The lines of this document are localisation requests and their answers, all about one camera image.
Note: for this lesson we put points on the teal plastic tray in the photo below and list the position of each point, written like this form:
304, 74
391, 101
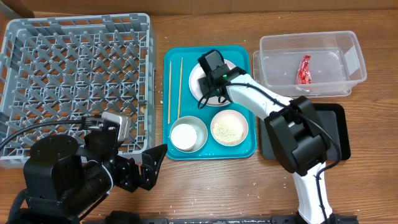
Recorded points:
238, 56

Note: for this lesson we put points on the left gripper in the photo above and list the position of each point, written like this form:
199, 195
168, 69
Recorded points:
130, 181

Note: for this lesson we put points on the clear plastic bin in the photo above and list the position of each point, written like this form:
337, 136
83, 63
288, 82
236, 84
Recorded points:
336, 64

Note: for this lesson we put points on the grey metal bowl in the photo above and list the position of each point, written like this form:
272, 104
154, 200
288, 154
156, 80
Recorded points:
200, 128

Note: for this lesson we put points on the grey plastic dish rack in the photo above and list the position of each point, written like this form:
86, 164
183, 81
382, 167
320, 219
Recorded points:
64, 68

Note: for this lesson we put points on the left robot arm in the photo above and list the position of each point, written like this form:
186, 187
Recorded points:
66, 180

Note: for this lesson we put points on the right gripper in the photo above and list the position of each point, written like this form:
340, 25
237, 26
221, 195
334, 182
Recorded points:
204, 82

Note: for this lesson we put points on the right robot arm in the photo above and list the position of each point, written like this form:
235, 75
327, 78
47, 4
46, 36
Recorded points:
298, 139

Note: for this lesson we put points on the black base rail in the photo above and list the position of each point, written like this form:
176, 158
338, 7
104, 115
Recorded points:
277, 219

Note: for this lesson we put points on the small white cup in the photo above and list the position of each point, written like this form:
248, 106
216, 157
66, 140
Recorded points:
183, 137

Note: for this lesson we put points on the red snack wrapper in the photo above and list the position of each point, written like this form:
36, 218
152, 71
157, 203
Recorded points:
303, 74

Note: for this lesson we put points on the white rice bowl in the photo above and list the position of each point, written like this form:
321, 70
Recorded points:
229, 128

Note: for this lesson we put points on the black plastic tray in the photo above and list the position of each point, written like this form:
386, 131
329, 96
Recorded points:
333, 119

